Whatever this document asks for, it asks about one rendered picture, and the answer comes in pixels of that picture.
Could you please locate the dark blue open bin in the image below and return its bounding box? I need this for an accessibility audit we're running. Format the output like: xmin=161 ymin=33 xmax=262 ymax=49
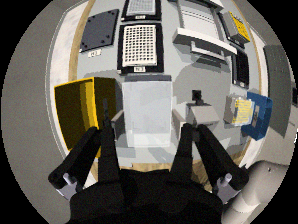
xmin=240 ymin=91 xmax=273 ymax=141

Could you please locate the yellow bin with label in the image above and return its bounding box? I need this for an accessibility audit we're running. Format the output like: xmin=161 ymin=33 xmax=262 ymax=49
xmin=54 ymin=77 xmax=117 ymax=151

